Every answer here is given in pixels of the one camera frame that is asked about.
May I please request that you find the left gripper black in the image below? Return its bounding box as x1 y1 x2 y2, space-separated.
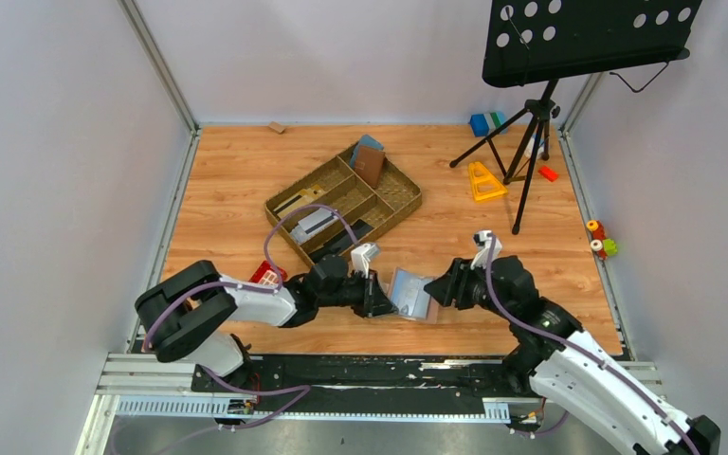
318 268 399 319

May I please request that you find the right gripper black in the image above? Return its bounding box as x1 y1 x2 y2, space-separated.
423 258 514 322

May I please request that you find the pink card holder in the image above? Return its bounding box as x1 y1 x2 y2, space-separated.
389 267 440 324

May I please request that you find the black card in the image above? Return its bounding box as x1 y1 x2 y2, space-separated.
309 219 373 263

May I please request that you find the white VIP card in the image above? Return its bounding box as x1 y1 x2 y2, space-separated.
298 209 337 236

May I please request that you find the white patterned card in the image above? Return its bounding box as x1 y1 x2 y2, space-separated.
289 225 313 245

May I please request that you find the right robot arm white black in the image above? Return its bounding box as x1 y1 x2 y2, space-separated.
424 256 720 454

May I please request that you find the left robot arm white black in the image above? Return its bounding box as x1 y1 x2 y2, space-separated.
135 255 398 391

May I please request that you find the gold card in tray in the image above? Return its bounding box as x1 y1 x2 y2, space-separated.
273 185 325 218

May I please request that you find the blue card wallet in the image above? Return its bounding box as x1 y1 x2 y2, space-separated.
348 135 384 168

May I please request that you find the woven olive divided tray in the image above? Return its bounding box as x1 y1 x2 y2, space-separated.
264 143 423 266

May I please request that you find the yellow triangular toy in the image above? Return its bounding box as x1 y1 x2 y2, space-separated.
467 161 508 203

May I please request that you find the red box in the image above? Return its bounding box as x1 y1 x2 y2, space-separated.
248 261 288 287

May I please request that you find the brown leather wallet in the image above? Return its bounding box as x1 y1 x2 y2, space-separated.
355 147 386 189

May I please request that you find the small red block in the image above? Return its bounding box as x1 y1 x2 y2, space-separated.
538 166 559 182

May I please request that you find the orange red toy piece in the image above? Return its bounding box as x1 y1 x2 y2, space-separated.
586 219 607 241

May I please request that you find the green red toy piece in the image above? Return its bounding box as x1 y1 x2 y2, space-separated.
590 238 619 260

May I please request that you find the blue green block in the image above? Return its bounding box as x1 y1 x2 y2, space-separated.
468 111 507 137

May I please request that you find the small cardboard piece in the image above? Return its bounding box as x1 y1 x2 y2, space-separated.
267 121 286 135

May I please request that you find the black music stand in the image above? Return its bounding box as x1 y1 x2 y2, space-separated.
475 0 701 234

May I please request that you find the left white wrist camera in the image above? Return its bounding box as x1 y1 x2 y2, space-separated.
351 243 380 277

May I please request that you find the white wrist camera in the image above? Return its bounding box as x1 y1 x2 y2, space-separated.
469 229 502 270
351 243 380 277

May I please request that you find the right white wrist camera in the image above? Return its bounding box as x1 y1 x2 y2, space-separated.
469 229 502 270

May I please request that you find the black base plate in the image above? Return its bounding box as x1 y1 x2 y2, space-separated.
191 355 542 416

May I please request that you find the aluminium frame rail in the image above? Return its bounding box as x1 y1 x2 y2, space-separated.
96 353 666 423

